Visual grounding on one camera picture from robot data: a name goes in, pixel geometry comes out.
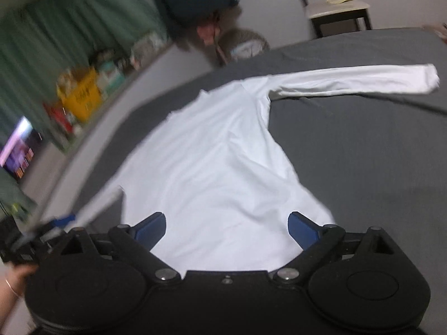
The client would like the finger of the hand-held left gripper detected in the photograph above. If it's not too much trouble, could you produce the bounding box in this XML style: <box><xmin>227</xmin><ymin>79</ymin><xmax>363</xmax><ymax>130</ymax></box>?
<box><xmin>42</xmin><ymin>214</ymin><xmax>77</xmax><ymax>234</ymax></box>

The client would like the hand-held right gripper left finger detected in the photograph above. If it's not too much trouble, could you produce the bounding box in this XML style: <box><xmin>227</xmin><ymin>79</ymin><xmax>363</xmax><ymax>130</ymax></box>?
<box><xmin>51</xmin><ymin>212</ymin><xmax>182</xmax><ymax>284</ymax></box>

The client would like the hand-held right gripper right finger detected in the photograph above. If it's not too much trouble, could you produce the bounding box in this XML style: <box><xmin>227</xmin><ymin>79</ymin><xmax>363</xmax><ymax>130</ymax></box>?
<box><xmin>272</xmin><ymin>211</ymin><xmax>404</xmax><ymax>283</ymax></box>

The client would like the white long-sleeved shirt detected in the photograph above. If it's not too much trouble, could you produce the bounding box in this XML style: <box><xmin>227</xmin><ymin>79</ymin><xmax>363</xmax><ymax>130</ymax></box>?
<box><xmin>72</xmin><ymin>63</ymin><xmax>441</xmax><ymax>273</ymax></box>

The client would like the person's left forearm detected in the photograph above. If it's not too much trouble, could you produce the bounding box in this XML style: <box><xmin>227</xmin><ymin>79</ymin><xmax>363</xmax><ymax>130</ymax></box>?
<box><xmin>0</xmin><ymin>276</ymin><xmax>26</xmax><ymax>319</ymax></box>

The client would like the person's left hand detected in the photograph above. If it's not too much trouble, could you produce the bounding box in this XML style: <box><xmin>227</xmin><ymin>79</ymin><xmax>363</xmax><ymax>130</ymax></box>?
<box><xmin>7</xmin><ymin>264</ymin><xmax>38</xmax><ymax>288</ymax></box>

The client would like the lit display screen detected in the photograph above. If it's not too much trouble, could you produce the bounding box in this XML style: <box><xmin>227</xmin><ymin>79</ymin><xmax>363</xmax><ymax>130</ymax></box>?
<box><xmin>0</xmin><ymin>117</ymin><xmax>44</xmax><ymax>181</ymax></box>

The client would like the red box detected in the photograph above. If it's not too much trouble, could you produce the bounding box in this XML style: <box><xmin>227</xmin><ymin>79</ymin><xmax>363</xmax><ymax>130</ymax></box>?
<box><xmin>43</xmin><ymin>101</ymin><xmax>76</xmax><ymax>134</ymax></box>

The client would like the yellow cardboard box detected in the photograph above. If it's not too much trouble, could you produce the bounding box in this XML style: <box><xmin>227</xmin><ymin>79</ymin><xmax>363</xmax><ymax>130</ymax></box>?
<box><xmin>58</xmin><ymin>68</ymin><xmax>104</xmax><ymax>123</ymax></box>

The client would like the white and green box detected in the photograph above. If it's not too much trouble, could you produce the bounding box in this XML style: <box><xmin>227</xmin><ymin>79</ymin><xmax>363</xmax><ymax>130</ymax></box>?
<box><xmin>98</xmin><ymin>61</ymin><xmax>125</xmax><ymax>95</ymax></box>

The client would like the woven basket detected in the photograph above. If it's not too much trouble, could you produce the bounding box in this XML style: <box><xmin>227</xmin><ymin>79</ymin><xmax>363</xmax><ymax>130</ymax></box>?
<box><xmin>218</xmin><ymin>28</ymin><xmax>272</xmax><ymax>65</ymax></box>

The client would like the green curtain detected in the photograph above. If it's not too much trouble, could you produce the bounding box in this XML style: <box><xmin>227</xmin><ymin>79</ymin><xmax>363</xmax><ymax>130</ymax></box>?
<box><xmin>0</xmin><ymin>0</ymin><xmax>168</xmax><ymax>217</ymax></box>

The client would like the pink hanging item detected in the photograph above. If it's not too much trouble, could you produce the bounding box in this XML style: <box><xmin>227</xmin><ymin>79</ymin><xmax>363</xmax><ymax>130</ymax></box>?
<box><xmin>196</xmin><ymin>17</ymin><xmax>221</xmax><ymax>46</ymax></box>

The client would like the cream wooden chair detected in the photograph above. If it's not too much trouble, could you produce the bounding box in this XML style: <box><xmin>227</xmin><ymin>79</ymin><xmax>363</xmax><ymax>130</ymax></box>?
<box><xmin>290</xmin><ymin>0</ymin><xmax>372</xmax><ymax>39</ymax></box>

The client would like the thin bracelet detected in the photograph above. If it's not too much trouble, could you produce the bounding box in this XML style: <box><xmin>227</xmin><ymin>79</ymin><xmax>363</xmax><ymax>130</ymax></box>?
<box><xmin>5</xmin><ymin>278</ymin><xmax>22</xmax><ymax>298</ymax></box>

